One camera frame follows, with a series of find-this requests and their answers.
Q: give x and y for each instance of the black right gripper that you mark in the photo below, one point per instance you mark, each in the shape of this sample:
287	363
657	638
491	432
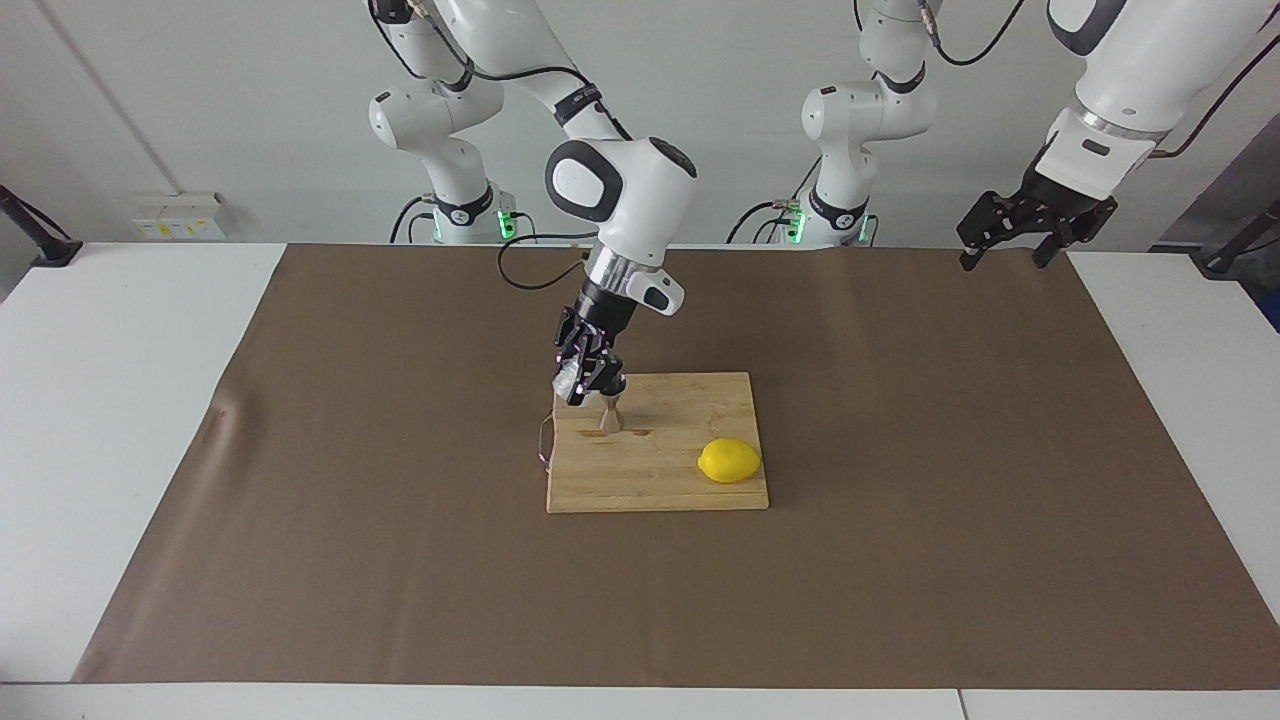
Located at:
607	308

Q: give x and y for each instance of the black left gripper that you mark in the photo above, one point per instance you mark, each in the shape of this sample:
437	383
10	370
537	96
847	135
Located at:
1058	192

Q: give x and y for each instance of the steel cocktail jigger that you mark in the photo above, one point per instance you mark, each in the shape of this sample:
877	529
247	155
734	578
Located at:
610	418

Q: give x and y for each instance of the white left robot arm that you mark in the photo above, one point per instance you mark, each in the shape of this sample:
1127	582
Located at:
1140	60

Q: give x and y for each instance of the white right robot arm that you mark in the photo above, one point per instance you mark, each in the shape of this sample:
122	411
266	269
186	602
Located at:
620	200

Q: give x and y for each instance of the wooden cutting board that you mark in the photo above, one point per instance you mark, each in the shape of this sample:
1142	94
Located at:
660	470

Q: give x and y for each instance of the yellow lemon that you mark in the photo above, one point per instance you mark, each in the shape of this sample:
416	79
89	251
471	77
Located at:
730	461

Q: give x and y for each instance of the brown paper table mat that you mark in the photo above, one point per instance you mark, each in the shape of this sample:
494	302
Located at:
400	580

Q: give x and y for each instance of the black clamp mount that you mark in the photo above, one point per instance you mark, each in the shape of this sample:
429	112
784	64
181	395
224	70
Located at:
55	250
1222	262

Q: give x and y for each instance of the white wall power outlet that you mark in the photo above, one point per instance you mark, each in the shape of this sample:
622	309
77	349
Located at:
178	215

